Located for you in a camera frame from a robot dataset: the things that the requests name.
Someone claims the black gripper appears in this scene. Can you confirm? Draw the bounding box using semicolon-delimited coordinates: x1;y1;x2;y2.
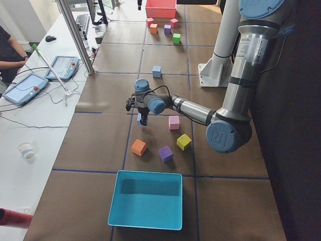
137;0;142;11
137;107;149;126

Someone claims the white camera pole with base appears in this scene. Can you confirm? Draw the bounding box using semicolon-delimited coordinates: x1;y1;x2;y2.
198;0;241;87

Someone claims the near pink-red foam block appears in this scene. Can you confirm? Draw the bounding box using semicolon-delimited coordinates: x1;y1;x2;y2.
170;18;179;29

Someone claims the light blue block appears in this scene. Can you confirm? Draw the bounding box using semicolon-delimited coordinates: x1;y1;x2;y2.
152;66;162;78
136;113;148;128

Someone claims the left pink foam block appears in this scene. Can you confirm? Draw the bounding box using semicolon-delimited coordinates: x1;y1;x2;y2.
169;115;180;130

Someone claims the red cylinder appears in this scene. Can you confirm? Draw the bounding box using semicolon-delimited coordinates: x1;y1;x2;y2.
1;208;33;229

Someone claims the right purple foam block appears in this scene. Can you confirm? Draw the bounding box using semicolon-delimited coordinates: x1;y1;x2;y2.
164;24;172;35

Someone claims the pink plastic bin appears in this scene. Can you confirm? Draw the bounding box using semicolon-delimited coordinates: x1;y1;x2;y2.
145;0;177;19

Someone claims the purple foam block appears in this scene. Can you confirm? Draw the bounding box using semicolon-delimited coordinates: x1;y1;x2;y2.
158;146;174;163
164;24;172;35

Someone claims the far teach pendant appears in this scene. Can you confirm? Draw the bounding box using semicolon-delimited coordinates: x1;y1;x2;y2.
51;56;79;82

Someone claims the left purple foam block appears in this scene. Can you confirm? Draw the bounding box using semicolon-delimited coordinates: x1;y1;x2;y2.
158;146;174;163

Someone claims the left orange foam block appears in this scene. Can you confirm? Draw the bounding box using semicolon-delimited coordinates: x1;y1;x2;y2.
131;139;147;156

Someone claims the teach pendant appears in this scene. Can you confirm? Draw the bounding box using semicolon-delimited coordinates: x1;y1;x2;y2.
51;56;79;82
3;73;49;105

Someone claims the right orange foam block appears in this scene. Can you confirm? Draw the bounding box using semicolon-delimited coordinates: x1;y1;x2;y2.
149;24;158;34

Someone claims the left yellow foam block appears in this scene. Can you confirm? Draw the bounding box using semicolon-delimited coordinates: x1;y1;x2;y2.
177;134;192;151

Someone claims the near teach pendant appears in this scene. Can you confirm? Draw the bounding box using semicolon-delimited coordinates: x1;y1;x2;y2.
3;73;49;105

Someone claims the green foam block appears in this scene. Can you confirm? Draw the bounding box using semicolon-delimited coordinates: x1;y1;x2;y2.
173;33;181;45

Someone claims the paper cup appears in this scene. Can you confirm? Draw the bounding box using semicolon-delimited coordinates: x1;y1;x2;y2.
17;142;35;159

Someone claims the aluminium frame post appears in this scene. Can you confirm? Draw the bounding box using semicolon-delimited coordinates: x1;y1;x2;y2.
56;0;94;75

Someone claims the pink-red foam block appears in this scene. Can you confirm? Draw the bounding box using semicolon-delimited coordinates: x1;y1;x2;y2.
170;18;179;29
146;18;154;28

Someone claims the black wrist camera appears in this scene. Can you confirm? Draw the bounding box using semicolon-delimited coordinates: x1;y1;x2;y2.
125;94;137;111

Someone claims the far pink-red foam block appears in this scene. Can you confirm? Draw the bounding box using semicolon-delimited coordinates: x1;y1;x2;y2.
146;18;154;28

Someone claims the seated person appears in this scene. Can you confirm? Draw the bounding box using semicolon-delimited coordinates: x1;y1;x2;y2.
1;26;29;86

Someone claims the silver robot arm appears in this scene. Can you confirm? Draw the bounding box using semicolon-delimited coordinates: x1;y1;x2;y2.
126;1;297;154

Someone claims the orange foam block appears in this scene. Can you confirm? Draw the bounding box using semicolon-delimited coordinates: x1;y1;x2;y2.
131;139;147;156
149;24;158;34

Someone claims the black keyboard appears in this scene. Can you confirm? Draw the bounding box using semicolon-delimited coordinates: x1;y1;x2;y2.
75;14;89;33

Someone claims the teal plastic bin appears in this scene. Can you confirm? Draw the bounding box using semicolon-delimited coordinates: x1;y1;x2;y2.
107;170;183;230

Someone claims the black computer mouse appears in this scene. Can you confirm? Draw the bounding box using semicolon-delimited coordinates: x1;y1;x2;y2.
45;35;57;43

